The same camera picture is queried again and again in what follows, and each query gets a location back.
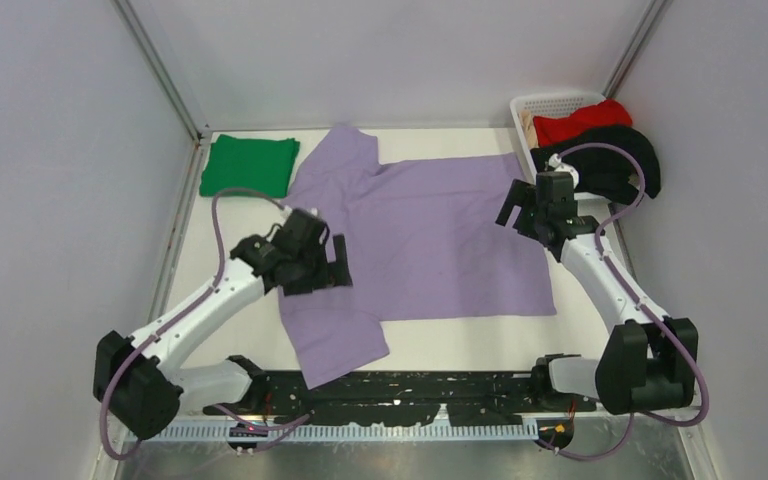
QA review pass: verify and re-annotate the purple t shirt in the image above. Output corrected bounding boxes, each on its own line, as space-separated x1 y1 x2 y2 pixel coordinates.
279 126 556 388

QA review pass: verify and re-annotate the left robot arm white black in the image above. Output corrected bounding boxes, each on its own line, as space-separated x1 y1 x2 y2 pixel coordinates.
92 209 352 441

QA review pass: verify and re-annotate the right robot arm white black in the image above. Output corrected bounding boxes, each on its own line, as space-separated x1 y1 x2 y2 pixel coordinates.
496 172 699 415

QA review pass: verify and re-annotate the black t shirt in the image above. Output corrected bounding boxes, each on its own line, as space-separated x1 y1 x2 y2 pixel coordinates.
530 125 662 205

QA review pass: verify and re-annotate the red t shirt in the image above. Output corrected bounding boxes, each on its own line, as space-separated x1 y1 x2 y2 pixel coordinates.
532 99 633 147

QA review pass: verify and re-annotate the beige t shirt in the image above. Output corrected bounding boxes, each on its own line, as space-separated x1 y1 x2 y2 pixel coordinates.
519 109 539 151

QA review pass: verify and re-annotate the white plastic basket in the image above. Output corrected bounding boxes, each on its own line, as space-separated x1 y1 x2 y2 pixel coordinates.
509 90 605 184

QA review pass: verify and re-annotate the folded green t shirt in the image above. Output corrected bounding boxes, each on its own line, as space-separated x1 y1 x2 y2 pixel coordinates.
199 135 301 199

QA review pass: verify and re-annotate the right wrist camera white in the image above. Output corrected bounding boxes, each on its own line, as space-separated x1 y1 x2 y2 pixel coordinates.
547 153 580 189

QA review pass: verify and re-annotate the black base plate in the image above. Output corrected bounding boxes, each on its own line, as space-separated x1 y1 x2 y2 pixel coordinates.
202 370 597 429

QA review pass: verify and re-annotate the aluminium frame rail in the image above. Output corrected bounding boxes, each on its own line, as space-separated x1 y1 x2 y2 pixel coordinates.
100 370 703 423

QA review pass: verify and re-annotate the white slotted cable duct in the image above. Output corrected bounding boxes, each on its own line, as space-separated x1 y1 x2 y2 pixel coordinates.
153 418 571 443

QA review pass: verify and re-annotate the right corner metal post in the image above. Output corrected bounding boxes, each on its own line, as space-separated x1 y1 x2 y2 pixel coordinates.
602 0 673 98

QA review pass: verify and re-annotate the corner metal post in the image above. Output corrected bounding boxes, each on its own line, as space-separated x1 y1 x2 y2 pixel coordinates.
602 0 673 98
112 0 203 143

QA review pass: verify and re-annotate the left corner metal post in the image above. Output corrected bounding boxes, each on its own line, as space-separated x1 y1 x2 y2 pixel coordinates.
112 0 203 143

